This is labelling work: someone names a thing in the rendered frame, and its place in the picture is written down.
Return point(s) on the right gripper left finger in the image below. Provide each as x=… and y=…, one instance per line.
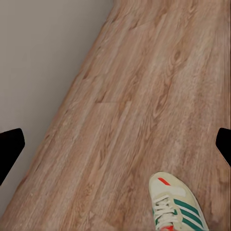
x=11, y=144

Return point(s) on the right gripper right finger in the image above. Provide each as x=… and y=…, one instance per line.
x=223, y=142

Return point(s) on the gym shoe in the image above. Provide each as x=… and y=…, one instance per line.
x=175, y=208

